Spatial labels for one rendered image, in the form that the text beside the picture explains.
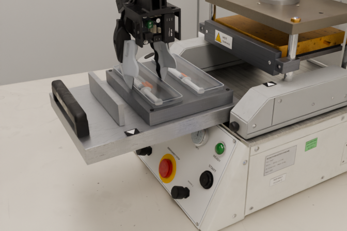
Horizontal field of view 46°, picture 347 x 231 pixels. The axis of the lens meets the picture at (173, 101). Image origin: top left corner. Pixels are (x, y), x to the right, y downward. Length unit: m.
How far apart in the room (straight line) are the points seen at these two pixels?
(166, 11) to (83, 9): 1.65
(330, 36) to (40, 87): 0.90
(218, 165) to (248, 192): 0.08
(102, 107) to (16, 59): 1.61
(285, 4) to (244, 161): 0.31
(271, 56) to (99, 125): 0.32
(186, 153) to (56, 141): 0.39
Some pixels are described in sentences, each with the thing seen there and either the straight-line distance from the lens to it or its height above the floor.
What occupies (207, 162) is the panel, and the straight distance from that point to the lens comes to 0.77.
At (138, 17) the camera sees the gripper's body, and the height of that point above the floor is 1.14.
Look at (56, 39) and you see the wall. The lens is 2.29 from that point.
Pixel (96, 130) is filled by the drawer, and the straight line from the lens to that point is 0.67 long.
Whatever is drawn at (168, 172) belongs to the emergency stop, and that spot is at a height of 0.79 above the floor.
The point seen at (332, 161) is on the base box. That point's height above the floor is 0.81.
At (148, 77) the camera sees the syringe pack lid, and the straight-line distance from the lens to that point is 0.76.
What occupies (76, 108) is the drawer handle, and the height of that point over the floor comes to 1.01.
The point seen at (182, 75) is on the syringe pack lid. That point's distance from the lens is 0.76.
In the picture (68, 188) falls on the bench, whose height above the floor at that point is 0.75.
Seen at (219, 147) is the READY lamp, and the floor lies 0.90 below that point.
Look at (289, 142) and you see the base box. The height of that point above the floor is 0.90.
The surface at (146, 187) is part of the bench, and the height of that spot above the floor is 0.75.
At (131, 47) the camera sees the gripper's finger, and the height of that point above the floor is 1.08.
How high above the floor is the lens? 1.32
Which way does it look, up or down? 28 degrees down
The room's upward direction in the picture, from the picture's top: 1 degrees counter-clockwise
